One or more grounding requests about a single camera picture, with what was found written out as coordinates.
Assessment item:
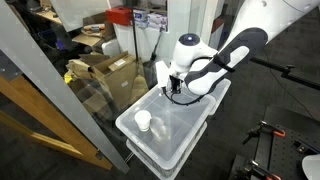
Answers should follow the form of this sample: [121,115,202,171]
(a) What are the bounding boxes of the white paper cup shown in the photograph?
[133,109,153,133]

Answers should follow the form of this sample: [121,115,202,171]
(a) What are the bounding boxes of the orange tools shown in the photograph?
[82,23,106,34]

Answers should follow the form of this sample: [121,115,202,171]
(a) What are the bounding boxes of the grey tool handle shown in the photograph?
[149,27,165,63]

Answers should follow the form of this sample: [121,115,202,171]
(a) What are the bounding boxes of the large open cardboard box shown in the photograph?
[87,50,146,113]

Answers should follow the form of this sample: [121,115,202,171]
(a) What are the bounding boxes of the grey metal frame post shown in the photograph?
[0,0,131,175]

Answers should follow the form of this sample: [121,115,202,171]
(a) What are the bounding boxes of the crumpled cardboard sheets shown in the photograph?
[68,78,115,121]

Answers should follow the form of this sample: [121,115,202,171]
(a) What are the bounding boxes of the white plastic bin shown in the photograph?
[101,37,122,59]

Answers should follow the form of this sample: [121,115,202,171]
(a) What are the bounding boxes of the flat cardboard sheet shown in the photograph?
[71,32,103,48]

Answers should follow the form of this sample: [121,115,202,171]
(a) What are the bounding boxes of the black boom stand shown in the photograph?
[249,56,320,91]

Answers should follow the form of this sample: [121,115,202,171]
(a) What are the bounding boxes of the black perforated work table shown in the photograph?
[229,103,320,180]

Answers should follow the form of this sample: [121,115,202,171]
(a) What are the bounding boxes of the black handled straw broom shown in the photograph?
[129,0,150,106]

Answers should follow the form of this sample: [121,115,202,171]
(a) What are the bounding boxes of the narrow blue white box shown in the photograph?
[132,8,150,30]

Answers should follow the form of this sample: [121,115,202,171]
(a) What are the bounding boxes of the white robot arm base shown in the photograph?
[301,153,320,180]

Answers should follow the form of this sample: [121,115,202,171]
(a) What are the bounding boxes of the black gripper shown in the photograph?
[167,74,184,96]

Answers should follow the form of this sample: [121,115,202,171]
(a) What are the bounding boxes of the yellow item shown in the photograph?
[63,71,74,85]

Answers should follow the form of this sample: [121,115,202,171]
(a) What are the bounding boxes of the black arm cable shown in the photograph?
[161,53,236,107]

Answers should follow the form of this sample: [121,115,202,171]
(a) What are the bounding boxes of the clear plastic storage box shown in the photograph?
[115,83,218,180]

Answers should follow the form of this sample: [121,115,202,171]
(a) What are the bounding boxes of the wide blue white box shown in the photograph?
[147,12,169,33]

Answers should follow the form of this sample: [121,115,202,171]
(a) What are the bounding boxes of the red box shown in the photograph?
[105,5,133,27]

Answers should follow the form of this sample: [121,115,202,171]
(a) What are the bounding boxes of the wooden wall frame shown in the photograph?
[0,74,114,171]

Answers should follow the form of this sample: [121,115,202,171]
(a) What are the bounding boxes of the flattened cardboard pile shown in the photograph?
[65,53,101,88]

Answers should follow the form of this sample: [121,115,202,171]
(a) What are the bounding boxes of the orange handled black clamp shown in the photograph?
[242,120,287,145]
[238,159,283,180]

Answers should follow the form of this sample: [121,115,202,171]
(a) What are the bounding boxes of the white board panel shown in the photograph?
[49,0,113,33]

